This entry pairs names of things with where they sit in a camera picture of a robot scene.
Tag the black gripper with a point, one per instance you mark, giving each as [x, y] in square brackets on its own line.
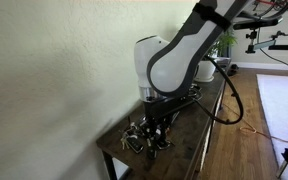
[155, 111]

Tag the key set with blue tag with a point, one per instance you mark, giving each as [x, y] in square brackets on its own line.
[135, 145]

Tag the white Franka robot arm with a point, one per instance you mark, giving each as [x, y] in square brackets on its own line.
[174, 66]

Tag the black floor object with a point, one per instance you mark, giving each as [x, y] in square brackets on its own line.
[233, 69]

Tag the single black car key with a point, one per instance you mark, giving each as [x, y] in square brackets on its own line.
[151, 154]

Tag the dark wooden console table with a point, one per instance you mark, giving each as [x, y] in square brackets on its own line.
[190, 140]

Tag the white pot saucer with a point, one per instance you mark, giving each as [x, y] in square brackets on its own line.
[204, 80]

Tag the white plant pot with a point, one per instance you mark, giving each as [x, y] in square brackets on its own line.
[205, 71]

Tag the dark item stack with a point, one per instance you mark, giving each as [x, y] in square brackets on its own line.
[223, 63]

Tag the green palm plant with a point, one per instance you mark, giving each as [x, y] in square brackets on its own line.
[222, 41]

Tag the white rug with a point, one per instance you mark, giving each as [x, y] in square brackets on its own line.
[280, 100]

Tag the red bicycle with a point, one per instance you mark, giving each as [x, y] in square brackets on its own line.
[270, 3]

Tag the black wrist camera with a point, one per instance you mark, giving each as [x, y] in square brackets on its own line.
[184, 100]

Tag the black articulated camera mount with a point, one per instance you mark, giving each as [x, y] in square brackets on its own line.
[264, 44]

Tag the black stereo camera bar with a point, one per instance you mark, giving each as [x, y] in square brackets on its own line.
[260, 22]

